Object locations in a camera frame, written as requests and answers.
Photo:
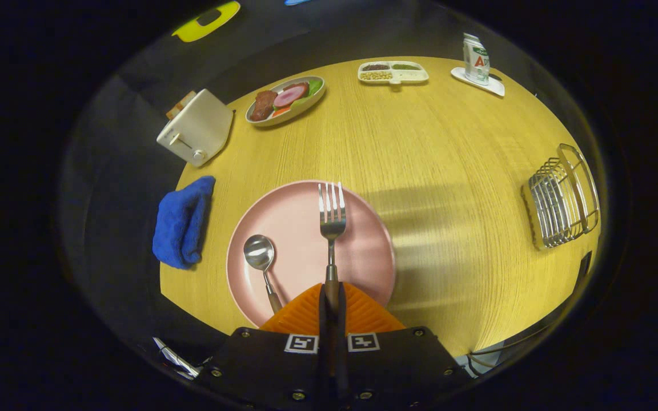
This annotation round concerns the grey oval plate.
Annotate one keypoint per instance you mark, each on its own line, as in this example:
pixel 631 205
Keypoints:
pixel 283 119

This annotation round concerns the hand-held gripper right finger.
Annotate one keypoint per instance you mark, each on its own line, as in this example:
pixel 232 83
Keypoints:
pixel 340 365

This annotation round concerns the pink round plate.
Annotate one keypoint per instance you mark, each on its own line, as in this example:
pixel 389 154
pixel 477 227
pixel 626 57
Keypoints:
pixel 295 228

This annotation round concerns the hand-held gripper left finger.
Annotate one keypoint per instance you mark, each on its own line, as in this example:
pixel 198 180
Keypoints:
pixel 325 365

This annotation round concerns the white coaster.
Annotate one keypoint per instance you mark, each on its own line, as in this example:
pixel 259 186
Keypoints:
pixel 492 88

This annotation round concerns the brown meat piece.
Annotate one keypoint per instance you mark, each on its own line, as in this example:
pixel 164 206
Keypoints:
pixel 263 104

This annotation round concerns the green lettuce leaf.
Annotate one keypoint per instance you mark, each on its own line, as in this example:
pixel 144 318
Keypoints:
pixel 315 87

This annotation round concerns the white toaster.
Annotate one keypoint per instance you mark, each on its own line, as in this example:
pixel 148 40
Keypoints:
pixel 200 125

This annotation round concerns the orange carrot slice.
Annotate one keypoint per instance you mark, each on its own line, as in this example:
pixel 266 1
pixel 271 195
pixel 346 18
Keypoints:
pixel 280 111

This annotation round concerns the blue towel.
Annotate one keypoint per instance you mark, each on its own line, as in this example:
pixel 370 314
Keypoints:
pixel 180 228

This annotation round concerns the white divided tray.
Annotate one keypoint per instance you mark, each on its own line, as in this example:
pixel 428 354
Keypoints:
pixel 414 77

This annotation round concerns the white device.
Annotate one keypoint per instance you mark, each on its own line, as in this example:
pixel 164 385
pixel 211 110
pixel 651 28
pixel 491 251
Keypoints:
pixel 176 358

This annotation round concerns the pink ham slice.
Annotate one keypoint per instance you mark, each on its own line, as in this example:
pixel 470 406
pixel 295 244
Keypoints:
pixel 290 95

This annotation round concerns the brown toast slice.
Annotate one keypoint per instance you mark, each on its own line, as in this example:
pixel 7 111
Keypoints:
pixel 187 98
pixel 175 111

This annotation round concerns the white drink bottle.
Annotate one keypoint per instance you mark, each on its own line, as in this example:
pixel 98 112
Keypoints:
pixel 476 63

